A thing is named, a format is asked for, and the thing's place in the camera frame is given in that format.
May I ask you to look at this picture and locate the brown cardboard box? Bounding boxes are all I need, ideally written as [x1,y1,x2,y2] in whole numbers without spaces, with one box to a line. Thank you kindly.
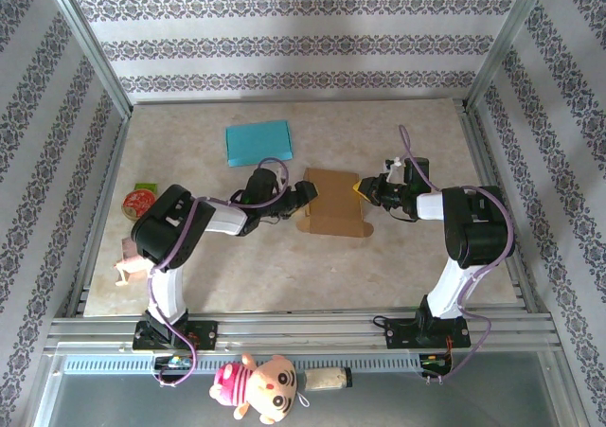
[295,167,375,239]

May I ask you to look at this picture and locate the blue and white paper box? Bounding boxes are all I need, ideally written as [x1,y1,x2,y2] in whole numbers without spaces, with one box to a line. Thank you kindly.
[224,119,294,168]

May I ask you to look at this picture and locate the red round tin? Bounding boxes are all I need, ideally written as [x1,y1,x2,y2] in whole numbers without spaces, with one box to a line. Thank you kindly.
[121,188,157,221]

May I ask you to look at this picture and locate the pink toy figure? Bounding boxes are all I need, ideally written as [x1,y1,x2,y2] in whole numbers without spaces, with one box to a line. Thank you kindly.
[113,236,152,287]

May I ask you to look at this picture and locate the jar with black cap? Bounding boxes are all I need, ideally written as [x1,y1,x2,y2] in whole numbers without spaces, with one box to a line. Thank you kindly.
[302,366,354,393]

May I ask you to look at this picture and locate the plush doll with pink shirt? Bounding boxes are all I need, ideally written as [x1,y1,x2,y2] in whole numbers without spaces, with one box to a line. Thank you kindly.
[209,352,312,426]

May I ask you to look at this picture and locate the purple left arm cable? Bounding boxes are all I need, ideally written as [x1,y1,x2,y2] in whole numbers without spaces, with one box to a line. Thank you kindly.
[147,156,291,389]

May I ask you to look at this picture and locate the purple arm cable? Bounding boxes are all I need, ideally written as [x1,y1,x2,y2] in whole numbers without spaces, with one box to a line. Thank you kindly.
[399,124,516,386]
[147,156,291,389]

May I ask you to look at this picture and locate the aluminium side rail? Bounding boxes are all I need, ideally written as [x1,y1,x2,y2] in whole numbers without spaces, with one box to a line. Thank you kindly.
[65,114,132,317]
[458,104,550,314]

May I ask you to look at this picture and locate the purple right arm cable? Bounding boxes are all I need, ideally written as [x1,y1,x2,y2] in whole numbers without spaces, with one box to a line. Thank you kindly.
[399,124,516,386]

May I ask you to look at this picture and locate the aluminium mounting rail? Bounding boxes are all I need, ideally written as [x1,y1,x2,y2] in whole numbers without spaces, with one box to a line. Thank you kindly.
[45,306,562,355]

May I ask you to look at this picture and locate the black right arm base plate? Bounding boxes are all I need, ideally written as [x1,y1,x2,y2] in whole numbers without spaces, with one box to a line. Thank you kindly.
[385,316,472,351]

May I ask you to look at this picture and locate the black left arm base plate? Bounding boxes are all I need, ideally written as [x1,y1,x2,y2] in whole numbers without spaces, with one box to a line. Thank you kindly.
[132,320,219,352]

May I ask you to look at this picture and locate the aluminium frame post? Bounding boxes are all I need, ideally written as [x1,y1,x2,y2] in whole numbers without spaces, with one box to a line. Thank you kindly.
[463,0,553,111]
[40,0,134,118]

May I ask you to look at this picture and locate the grey slotted cable duct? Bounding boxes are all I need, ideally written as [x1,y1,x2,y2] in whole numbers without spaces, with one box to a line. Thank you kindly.
[61,354,454,376]

